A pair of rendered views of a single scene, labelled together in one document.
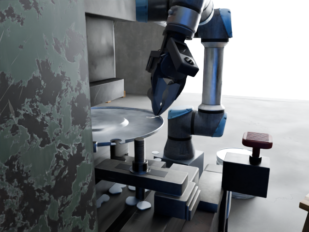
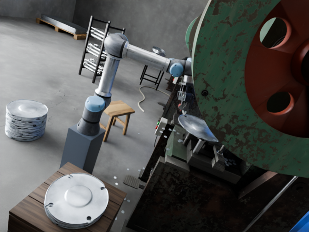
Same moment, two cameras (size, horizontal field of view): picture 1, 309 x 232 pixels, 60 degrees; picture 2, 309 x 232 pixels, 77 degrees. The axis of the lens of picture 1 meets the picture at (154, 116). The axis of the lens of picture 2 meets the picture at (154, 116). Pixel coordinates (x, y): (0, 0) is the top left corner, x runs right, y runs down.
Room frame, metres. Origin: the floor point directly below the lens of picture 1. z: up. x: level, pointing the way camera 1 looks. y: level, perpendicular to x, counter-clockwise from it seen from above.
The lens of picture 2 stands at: (1.28, 1.05, 1.24)
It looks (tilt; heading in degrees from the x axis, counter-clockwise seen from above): 24 degrees down; 247
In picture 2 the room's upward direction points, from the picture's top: 24 degrees clockwise
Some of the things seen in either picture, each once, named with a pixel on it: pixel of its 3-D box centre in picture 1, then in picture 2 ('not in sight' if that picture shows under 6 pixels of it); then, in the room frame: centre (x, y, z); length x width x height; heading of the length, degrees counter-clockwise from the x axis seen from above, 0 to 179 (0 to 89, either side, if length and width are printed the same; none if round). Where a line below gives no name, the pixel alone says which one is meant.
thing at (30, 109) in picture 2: (238, 155); (28, 108); (1.67, -0.57, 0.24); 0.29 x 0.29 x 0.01
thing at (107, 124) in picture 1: (98, 122); (199, 127); (0.57, 0.12, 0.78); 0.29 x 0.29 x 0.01
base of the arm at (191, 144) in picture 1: (179, 143); (89, 123); (1.19, -0.12, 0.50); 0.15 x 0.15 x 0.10
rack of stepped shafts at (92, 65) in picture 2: not in sight; (100, 51); (1.16, -2.38, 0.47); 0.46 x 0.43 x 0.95; 138
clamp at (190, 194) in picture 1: (145, 170); not in sight; (0.39, 0.01, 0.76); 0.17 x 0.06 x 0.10; 68
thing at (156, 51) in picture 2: not in sight; (154, 67); (0.02, -2.92, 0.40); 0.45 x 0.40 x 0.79; 80
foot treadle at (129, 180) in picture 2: not in sight; (159, 194); (0.58, 0.12, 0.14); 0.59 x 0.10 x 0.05; 158
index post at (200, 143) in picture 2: not in sight; (198, 145); (0.64, 0.29, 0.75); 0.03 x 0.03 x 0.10; 68
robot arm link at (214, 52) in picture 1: (212, 76); (108, 74); (1.15, -0.25, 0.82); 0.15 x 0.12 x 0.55; 71
